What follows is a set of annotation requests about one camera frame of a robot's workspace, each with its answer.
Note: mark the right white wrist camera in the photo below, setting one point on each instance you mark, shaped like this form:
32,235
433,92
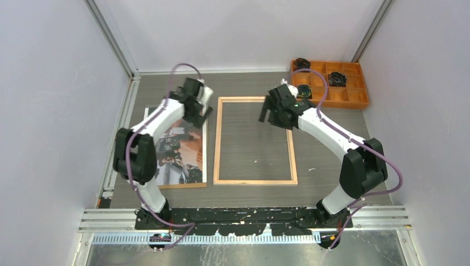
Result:
293,89

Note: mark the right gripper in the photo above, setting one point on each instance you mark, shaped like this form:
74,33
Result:
268,105

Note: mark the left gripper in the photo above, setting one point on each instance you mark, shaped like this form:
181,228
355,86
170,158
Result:
198,120

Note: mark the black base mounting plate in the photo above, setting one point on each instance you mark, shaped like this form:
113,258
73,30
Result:
248,221

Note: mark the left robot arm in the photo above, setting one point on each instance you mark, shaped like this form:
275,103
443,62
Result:
139,149

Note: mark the white wooden picture frame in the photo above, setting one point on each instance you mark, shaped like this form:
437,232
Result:
293,177

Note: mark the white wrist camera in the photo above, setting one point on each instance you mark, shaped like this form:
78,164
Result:
293,89
205,93

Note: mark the aluminium rail front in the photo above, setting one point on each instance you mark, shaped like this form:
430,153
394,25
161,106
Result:
367,218

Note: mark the blue yellow tape roll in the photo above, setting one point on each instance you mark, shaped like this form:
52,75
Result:
304,92

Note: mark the black tape roll middle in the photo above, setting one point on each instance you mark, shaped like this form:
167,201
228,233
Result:
337,79

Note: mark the black tape roll top-left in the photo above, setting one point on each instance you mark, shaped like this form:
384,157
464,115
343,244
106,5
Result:
301,63

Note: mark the brown backing board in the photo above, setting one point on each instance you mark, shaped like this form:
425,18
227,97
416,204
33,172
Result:
185,185

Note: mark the printed photo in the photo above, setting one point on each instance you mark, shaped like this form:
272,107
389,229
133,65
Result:
181,155

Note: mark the orange compartment tray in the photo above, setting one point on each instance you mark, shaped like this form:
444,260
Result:
353,96

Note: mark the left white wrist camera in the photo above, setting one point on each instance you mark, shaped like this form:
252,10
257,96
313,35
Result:
205,93

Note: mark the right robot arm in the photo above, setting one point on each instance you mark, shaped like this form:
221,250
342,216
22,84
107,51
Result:
362,165

